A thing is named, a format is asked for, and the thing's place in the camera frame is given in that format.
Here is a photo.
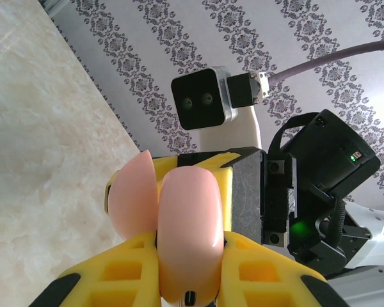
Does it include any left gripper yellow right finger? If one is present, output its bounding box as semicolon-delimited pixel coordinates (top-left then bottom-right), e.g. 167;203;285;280
216;230;351;307

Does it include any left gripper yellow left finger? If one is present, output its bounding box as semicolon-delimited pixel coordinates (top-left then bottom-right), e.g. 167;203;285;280
27;229;163;307

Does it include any pink earbud charging case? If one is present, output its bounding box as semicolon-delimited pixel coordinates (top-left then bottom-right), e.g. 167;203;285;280
110;150;227;304

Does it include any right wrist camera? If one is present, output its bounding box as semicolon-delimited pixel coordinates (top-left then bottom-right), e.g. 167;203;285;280
171;65;262;152

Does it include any aluminium side rail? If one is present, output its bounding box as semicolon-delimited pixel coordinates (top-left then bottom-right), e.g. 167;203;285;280
40;0;67;25

